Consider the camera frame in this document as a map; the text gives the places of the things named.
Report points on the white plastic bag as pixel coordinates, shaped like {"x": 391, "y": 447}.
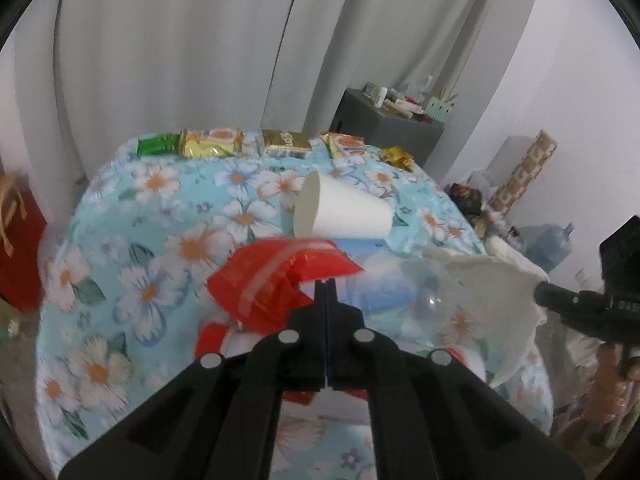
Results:
{"x": 500, "y": 300}
{"x": 505, "y": 245}

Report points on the large blue water jug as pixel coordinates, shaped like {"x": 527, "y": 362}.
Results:
{"x": 550, "y": 250}

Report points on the mint green box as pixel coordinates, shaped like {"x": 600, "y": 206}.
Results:
{"x": 440, "y": 109}

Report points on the white paper cup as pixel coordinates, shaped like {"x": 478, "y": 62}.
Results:
{"x": 345, "y": 210}

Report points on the white curtain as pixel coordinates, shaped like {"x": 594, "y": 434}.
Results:
{"x": 175, "y": 60}

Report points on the red gift bag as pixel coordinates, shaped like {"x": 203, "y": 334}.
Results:
{"x": 20, "y": 250}

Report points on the red plastic wrapper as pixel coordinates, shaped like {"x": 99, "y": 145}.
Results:
{"x": 265, "y": 280}

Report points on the patterned paper roll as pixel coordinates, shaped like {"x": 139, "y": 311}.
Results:
{"x": 525, "y": 170}

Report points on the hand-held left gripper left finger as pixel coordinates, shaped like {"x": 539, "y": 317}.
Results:
{"x": 320, "y": 320}

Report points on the clear plastic bottle on cabinet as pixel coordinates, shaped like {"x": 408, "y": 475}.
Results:
{"x": 422, "y": 85}

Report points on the small white bottle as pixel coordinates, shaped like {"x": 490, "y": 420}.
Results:
{"x": 382, "y": 97}

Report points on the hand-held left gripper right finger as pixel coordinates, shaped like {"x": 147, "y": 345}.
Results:
{"x": 345, "y": 340}

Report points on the clear plastic bottle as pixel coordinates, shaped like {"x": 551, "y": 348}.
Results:
{"x": 422, "y": 85}
{"x": 390, "y": 290}

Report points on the blue floral tablecloth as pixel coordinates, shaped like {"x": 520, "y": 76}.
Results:
{"x": 125, "y": 260}

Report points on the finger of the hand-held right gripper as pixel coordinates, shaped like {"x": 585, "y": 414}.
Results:
{"x": 570, "y": 305}

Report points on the gold brown packet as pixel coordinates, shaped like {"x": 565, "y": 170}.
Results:
{"x": 285, "y": 144}

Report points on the gold candy wrapper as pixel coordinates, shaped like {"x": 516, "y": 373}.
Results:
{"x": 397, "y": 157}

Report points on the person's right hand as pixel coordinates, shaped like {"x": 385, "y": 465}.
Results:
{"x": 607, "y": 385}

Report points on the small green packet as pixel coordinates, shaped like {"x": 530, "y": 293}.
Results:
{"x": 157, "y": 145}

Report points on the black box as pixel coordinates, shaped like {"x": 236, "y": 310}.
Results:
{"x": 465, "y": 197}

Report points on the orange red flat packet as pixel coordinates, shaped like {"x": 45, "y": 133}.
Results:
{"x": 345, "y": 146}

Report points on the grey cabinet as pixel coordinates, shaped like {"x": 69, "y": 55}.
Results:
{"x": 395, "y": 135}

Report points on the gold packet with orange print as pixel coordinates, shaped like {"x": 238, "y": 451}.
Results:
{"x": 210, "y": 144}

